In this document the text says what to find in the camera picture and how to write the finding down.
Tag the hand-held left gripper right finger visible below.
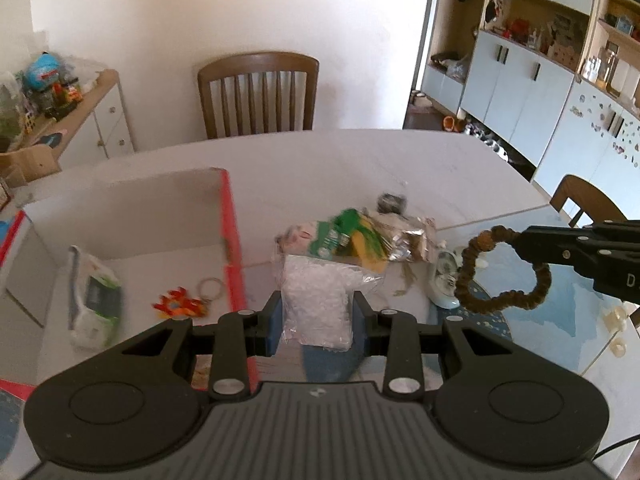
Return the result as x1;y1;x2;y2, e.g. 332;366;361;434
352;290;507;403

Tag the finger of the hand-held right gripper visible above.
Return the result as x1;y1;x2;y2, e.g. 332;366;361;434
575;217;640;242
514;227;609;274

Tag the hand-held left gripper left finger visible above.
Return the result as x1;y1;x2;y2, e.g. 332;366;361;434
117;290;286;403

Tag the clear plastic bag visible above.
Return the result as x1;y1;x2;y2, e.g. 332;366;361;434
279;254;382;352

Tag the yellow packet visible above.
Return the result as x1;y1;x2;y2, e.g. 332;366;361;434
350;217;393;273

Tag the green snack packet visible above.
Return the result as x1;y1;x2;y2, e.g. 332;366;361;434
309;208;373;261

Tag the brown bead bracelet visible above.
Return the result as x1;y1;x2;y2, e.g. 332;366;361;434
454;226;552;313

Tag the silver foil packet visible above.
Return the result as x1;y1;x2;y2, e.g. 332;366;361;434
380;212;440;264

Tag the orange red keychain toy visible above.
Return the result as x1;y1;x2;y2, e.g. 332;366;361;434
151;277;227;320

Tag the red white cardboard box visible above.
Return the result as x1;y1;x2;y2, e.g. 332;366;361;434
0;167;249;401

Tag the green white pouch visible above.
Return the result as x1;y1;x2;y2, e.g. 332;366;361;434
67;245;125;352

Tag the brown wooden slatted chair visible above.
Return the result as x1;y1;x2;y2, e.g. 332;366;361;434
549;174;628;228
196;51;321;141

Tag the blue patterned table mat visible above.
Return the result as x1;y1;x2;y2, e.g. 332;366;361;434
300;255;640;386

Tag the row of shoes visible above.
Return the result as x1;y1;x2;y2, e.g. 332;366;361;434
465;120;511;163

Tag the amber glass storage jar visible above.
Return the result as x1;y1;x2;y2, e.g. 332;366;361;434
597;44;621;86

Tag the grey plastic bag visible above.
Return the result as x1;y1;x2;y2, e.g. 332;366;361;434
432;50;471;81

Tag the row of shelf ornaments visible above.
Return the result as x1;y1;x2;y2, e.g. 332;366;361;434
482;0;588;68

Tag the wooden white sideboard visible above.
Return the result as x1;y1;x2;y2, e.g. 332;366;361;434
0;69;136;187

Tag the crumpled clear plastic wrap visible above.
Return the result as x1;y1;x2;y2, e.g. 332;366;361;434
60;55;108;91

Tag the green plant decoration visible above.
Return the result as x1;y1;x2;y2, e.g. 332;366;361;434
0;72;26;153

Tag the blue globe toy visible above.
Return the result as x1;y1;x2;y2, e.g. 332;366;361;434
25;52;62;91

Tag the light blue cabinet wall unit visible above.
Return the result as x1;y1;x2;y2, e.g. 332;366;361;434
417;0;640;198

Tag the black cable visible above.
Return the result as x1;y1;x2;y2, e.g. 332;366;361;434
592;435;640;463

